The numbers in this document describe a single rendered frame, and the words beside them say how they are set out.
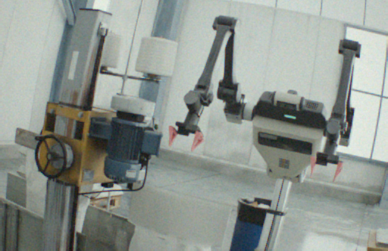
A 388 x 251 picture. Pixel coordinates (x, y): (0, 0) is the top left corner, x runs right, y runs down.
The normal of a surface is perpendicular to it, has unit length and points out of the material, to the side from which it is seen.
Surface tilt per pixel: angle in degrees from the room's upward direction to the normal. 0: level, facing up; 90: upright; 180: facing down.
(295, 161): 130
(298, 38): 90
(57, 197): 90
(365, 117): 90
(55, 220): 90
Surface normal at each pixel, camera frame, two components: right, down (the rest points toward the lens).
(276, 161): -0.40, 0.61
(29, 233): -0.37, -0.02
